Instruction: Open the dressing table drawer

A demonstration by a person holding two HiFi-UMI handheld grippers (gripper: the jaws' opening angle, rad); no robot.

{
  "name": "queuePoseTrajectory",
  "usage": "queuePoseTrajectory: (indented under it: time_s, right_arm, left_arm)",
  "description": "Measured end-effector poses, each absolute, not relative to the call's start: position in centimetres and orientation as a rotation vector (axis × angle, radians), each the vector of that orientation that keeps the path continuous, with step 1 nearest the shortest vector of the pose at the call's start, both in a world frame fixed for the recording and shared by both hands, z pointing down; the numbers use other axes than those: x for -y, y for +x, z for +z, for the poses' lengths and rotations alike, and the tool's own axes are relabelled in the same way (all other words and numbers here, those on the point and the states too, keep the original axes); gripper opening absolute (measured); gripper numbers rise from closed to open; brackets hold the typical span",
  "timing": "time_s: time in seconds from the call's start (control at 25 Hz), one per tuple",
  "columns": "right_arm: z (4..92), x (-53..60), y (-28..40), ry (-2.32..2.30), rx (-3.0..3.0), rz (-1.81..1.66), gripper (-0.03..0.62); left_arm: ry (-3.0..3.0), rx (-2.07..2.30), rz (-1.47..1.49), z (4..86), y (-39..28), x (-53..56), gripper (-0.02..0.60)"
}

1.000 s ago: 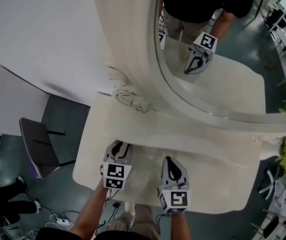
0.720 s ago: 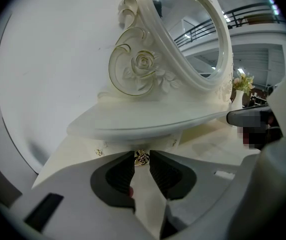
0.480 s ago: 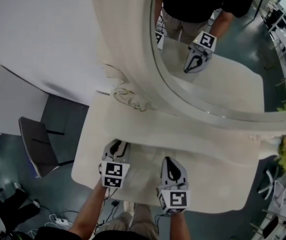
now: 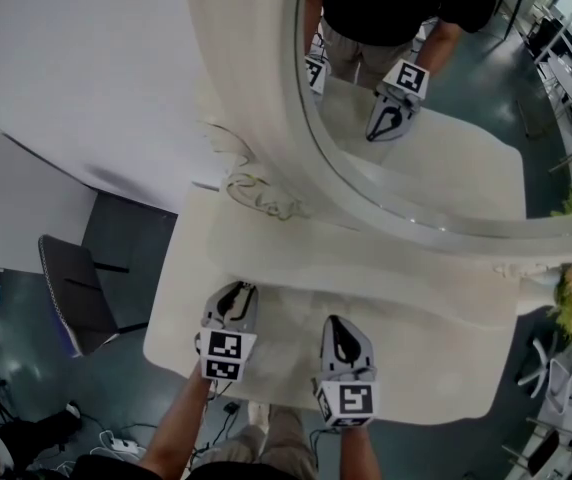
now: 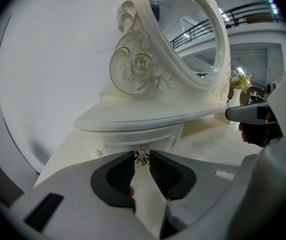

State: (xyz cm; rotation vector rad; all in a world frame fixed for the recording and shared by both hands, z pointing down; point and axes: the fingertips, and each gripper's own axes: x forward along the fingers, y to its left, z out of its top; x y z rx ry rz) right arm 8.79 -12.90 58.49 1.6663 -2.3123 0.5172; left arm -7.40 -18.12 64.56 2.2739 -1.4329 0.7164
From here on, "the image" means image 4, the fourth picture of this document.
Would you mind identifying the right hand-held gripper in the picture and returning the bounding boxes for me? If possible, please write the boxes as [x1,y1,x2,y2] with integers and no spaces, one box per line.
[312,314,382,430]

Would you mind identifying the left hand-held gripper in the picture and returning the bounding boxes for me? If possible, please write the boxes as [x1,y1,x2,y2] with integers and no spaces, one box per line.
[194,280,262,384]

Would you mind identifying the white dressing table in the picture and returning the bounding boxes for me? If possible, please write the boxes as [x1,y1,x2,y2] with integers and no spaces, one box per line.
[142,0,572,423]

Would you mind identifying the person's left forearm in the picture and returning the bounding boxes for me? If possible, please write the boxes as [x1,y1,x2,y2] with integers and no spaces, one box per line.
[138,365,217,477]

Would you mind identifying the person's right forearm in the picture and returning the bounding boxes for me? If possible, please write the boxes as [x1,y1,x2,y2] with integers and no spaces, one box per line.
[337,424,383,480]

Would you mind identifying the person's khaki trousers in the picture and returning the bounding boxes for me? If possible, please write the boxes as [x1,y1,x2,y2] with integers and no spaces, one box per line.
[188,402,320,480]

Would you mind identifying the person's white shoe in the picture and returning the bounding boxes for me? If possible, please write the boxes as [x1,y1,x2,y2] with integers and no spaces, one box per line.
[246,400,273,437]

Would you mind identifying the black chair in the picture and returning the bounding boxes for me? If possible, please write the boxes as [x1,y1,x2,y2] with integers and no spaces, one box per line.
[37,233,150,360]

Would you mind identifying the person's black shirt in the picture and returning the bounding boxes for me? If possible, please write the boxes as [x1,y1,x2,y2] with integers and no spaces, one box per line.
[135,460,267,480]

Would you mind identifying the white power strip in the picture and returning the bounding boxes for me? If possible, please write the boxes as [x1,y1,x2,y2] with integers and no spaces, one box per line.
[97,429,148,458]

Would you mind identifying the oval white-framed mirror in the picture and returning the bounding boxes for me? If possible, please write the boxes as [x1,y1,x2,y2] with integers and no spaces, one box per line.
[180,0,572,270]

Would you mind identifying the black-seat metal chair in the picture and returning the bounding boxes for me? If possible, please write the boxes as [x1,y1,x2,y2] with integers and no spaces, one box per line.
[501,416,572,475]

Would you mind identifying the black bag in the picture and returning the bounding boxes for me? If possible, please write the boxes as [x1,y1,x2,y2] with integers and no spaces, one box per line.
[0,406,85,470]

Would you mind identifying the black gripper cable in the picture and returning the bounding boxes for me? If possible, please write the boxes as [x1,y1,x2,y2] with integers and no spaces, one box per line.
[308,424,340,470]
[203,379,233,405]

